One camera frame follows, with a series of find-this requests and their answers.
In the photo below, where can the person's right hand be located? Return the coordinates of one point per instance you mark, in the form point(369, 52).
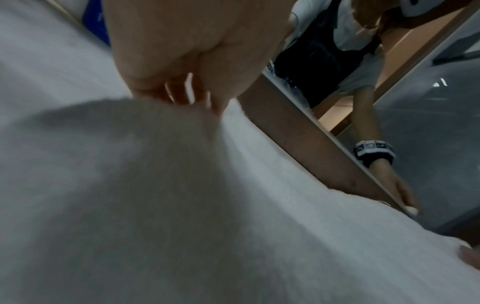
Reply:
point(393, 181)

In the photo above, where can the person's left hand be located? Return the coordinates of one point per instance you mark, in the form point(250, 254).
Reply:
point(195, 32)

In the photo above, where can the white towel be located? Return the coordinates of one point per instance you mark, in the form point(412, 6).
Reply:
point(157, 190)

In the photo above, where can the person's right forearm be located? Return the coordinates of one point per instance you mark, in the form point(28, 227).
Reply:
point(369, 118)

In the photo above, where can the blue object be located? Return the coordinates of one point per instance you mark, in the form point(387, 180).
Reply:
point(96, 20)

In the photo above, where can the brown wooden board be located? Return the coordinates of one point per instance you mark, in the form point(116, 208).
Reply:
point(300, 130)

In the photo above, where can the black vest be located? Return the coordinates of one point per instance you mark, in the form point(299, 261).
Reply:
point(322, 56)

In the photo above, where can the white t-shirt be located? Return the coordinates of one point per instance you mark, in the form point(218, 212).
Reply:
point(352, 23)

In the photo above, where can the black white wrist camera band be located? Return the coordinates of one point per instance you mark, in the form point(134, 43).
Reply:
point(374, 151)

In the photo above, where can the light wooden frame beam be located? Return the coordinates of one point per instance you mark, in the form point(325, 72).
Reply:
point(408, 62)

